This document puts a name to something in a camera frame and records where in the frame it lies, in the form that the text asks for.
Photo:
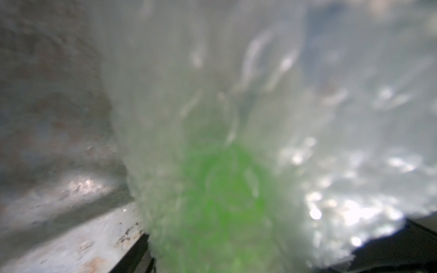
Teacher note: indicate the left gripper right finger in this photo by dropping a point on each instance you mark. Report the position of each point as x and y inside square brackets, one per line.
[411, 250]

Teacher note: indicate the green plastic wine glass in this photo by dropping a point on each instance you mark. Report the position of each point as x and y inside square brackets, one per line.
[221, 220]

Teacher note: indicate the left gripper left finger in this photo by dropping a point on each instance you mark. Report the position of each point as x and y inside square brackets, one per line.
[137, 260]

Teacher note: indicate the clear bubble wrap sheet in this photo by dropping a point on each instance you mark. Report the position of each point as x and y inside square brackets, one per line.
[336, 99]

